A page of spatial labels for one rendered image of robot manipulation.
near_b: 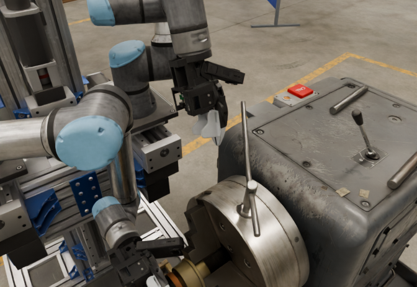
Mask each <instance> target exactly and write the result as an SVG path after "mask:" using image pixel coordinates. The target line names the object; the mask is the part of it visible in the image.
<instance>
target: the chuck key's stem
mask: <svg viewBox="0 0 417 287"><path fill-rule="evenodd" d="M257 189H258V184H257V183H256V182H255V181H252V180H250V181H249V182H248V183H247V185H246V190H245V193H244V198H243V205H244V207H243V213H249V209H250V205H249V196H248V194H250V193H253V194H254V196H256V191H257Z"/></svg>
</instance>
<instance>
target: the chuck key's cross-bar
mask: <svg viewBox="0 0 417 287"><path fill-rule="evenodd" d="M241 120H242V129H243V147H244V164H245V173H246V183H248V182H249V181H250V180H252V176H251V164H250V156H249V141H248V126H247V118H246V102H245V101H244V100H242V101H241ZM248 196H249V205H250V210H251V219H252V224H253V232H254V237H260V236H261V233H260V228H259V221H258V213H257V208H256V200H255V196H254V194H253V193H250V194H248Z"/></svg>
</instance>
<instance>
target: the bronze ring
mask: <svg viewBox="0 0 417 287"><path fill-rule="evenodd" d="M210 274H211V272H210V270H209V268H208V266H207V265H206V263H205V262H204V261H203V260H201V261H199V262H198V263H196V264H195V265H194V264H193V263H192V262H191V261H190V260H189V259H188V258H183V259H182V262H181V263H179V264H178V265H176V266H175V267H173V268H172V272H169V273H167V274H166V275H165V278H166V280H167V282H168V285H169V286H170V287H206V286H205V283H204V281H203V279H204V278H206V277H208V276H209V275H210Z"/></svg>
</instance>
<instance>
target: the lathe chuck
mask: <svg viewBox="0 0 417 287"><path fill-rule="evenodd" d="M245 190H246V188H245V187H244V186H242V185H240V184H238V183H236V182H232V181H227V180H226V181H221V182H219V183H217V184H216V185H214V186H212V187H210V188H208V189H206V190H204V191H203V192H201V193H199V194H198V195H196V196H193V197H192V198H191V199H190V200H189V201H188V204H187V209H186V211H187V210H189V209H191V208H192V207H194V206H196V205H198V203H197V200H196V198H198V197H199V196H201V195H204V194H205V193H206V194H210V195H208V196H204V197H203V198H202V200H203V202H204V205H205V207H206V210H207V213H208V215H209V217H210V220H211V222H212V224H213V227H214V229H215V232H216V234H217V237H218V240H219V241H220V242H221V243H222V245H221V248H224V249H225V250H226V252H227V253H228V255H229V256H230V258H231V259H232V261H233V263H234V264H235V265H236V266H237V267H238V268H239V269H240V270H241V271H242V272H243V273H244V274H245V275H246V276H247V277H248V278H249V279H250V280H251V281H252V282H253V283H254V284H255V285H256V286H257V287H298V285H299V279H300V275H299V269H298V263H297V259H296V256H295V253H294V250H293V248H292V245H291V243H290V241H289V239H288V237H287V235H286V233H285V231H284V230H283V228H282V226H281V225H280V223H279V222H278V220H277V219H276V217H275V216H274V215H273V214H272V212H271V211H270V210H269V208H268V207H267V206H266V205H265V204H264V203H263V202H262V201H261V200H260V199H259V198H258V197H257V196H255V200H256V208H257V213H258V221H259V228H260V233H261V236H260V237H254V232H253V224H252V219H251V216H250V217H244V216H242V215H240V213H239V212H238V208H239V206H240V205H243V198H244V193H245Z"/></svg>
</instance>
